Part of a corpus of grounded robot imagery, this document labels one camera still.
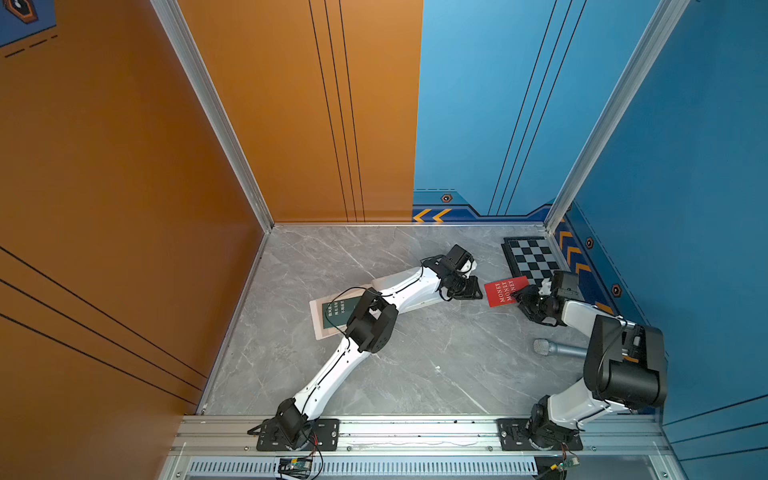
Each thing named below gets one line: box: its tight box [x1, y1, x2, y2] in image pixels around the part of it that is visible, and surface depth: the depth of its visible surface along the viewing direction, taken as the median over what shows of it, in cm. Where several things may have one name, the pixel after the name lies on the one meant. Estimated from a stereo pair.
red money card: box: [484, 275, 529, 308], surface depth 101 cm
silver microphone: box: [533, 338, 589, 358], surface depth 86 cm
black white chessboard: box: [501, 236, 561, 286], surface depth 107 cm
